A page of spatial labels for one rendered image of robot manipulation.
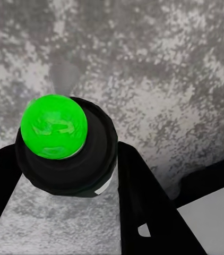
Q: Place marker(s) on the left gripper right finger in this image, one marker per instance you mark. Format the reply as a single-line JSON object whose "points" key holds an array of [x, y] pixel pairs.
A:
{"points": [[170, 235]]}

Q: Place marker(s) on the insectifuge atomizer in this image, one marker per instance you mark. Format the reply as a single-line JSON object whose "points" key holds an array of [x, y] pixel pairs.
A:
{"points": [[67, 145]]}

